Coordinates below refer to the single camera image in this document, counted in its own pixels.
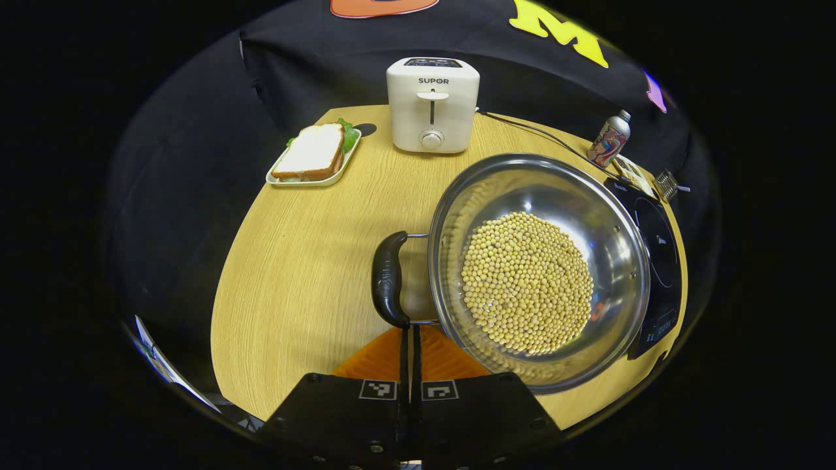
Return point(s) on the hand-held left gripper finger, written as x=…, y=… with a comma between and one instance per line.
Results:
x=417, y=365
x=404, y=365

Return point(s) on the pile of yellow soybeans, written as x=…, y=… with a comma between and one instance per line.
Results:
x=526, y=281

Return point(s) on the stainless steel pot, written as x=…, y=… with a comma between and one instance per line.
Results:
x=588, y=222

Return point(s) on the black induction cooktop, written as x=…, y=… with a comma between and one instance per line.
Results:
x=663, y=261

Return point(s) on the pale green rectangular tray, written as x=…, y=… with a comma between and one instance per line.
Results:
x=313, y=183

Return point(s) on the sandwich with lettuce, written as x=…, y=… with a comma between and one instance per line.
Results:
x=312, y=153

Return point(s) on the black table grommet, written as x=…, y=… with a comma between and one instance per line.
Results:
x=366, y=129

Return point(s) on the white toaster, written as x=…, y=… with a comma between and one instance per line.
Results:
x=431, y=98

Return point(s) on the white divided bean dish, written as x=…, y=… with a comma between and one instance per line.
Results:
x=632, y=173

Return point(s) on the silver printed drink bottle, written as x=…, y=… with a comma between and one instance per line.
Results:
x=609, y=140

